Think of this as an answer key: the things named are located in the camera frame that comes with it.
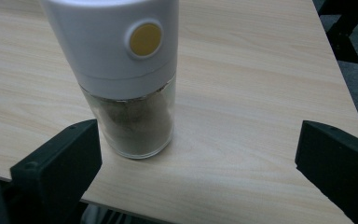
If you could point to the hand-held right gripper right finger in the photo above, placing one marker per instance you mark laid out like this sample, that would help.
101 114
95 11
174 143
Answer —
341 161

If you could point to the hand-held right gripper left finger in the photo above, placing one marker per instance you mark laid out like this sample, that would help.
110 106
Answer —
56 168

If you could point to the black stand with striped base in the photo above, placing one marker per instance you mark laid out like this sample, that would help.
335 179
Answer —
341 34

